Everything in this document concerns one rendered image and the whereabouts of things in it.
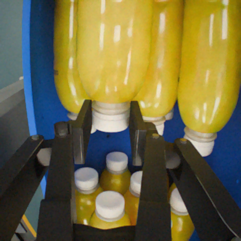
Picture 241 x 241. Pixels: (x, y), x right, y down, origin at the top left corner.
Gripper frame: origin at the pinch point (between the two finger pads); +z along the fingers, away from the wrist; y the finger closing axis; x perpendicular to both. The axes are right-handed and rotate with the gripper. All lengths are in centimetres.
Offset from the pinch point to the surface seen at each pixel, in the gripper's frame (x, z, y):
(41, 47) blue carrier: 6.8, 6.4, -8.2
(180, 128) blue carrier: -7.5, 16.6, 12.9
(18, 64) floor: -6, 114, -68
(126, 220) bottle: -15.7, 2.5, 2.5
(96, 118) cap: -0.2, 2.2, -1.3
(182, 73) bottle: 4.5, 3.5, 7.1
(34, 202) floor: -137, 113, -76
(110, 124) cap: -0.5, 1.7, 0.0
